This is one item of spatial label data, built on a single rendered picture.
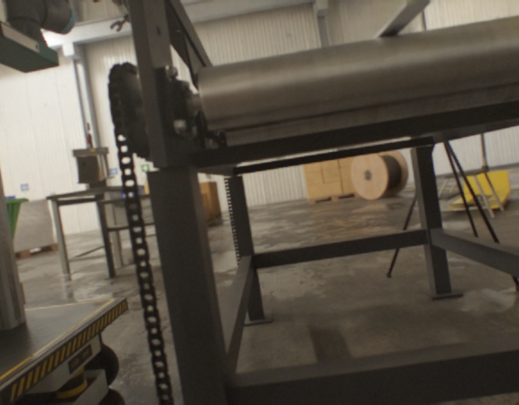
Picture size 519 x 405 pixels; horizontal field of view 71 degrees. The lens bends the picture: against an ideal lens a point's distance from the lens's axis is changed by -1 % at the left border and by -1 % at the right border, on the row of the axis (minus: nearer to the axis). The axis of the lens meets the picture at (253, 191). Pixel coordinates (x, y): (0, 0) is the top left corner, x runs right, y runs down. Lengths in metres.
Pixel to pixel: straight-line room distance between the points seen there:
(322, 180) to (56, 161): 8.44
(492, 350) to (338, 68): 0.56
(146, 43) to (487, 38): 0.56
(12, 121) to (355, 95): 13.64
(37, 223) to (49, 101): 6.36
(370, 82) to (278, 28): 11.55
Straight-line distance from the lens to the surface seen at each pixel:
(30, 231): 7.84
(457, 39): 0.73
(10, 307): 1.58
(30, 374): 1.16
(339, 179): 8.61
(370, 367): 0.75
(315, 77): 0.64
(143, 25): 0.67
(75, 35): 12.85
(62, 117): 13.17
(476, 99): 1.08
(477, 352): 0.80
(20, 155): 13.82
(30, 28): 1.69
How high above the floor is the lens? 0.69
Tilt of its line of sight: 1 degrees down
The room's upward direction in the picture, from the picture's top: 9 degrees counter-clockwise
